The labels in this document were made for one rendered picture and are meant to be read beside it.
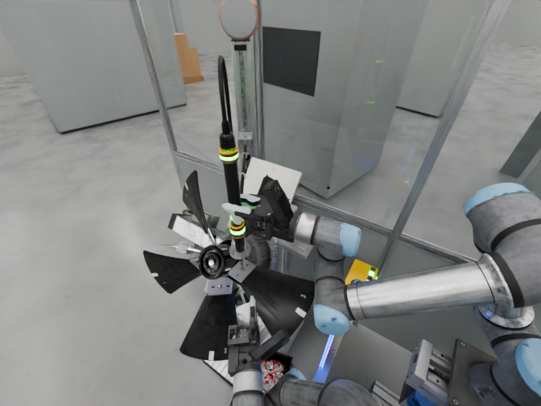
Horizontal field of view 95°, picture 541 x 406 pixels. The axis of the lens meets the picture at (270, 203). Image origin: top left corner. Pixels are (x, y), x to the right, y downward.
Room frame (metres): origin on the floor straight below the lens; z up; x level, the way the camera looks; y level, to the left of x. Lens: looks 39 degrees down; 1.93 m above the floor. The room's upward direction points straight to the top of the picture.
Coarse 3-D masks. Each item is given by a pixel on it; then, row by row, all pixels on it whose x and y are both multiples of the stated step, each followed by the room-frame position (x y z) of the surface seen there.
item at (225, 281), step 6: (210, 282) 0.52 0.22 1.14; (216, 282) 0.52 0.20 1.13; (222, 282) 0.53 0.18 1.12; (228, 282) 0.53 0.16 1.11; (210, 288) 0.50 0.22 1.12; (216, 288) 0.51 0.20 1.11; (222, 288) 0.51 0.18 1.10; (228, 288) 0.52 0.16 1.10; (210, 294) 0.49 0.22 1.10; (216, 294) 0.49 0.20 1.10; (222, 294) 0.50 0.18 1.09
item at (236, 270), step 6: (240, 264) 0.55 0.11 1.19; (246, 264) 0.56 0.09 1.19; (252, 264) 0.56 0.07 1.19; (234, 270) 0.53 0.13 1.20; (240, 270) 0.53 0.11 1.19; (246, 270) 0.53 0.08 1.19; (252, 270) 0.53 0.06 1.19; (234, 276) 0.50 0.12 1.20; (240, 276) 0.50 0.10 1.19; (240, 282) 0.48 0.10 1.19
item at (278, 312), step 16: (256, 272) 0.52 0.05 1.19; (272, 272) 0.52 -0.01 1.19; (256, 288) 0.46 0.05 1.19; (272, 288) 0.46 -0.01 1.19; (288, 288) 0.46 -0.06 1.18; (304, 288) 0.46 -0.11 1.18; (256, 304) 0.41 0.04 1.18; (272, 304) 0.41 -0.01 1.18; (288, 304) 0.41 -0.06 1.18; (304, 304) 0.41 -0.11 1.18; (272, 320) 0.37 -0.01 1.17; (288, 320) 0.37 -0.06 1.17
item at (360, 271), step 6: (354, 264) 0.64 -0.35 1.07; (360, 264) 0.64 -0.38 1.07; (366, 264) 0.64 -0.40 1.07; (354, 270) 0.62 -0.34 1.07; (360, 270) 0.62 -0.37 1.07; (366, 270) 0.62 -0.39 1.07; (348, 276) 0.59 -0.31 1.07; (354, 276) 0.59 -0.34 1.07; (360, 276) 0.59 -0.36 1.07; (366, 276) 0.59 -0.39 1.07; (372, 276) 0.59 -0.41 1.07; (348, 282) 0.56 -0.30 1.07
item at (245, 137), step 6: (240, 132) 1.19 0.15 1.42; (246, 132) 1.19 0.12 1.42; (252, 132) 1.19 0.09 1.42; (240, 138) 1.12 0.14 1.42; (246, 138) 1.12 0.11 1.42; (252, 138) 1.12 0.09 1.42; (240, 144) 1.11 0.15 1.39; (246, 144) 1.11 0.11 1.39; (252, 144) 1.11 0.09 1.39; (240, 150) 1.11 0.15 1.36; (246, 150) 1.11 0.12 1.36; (252, 150) 1.11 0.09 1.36
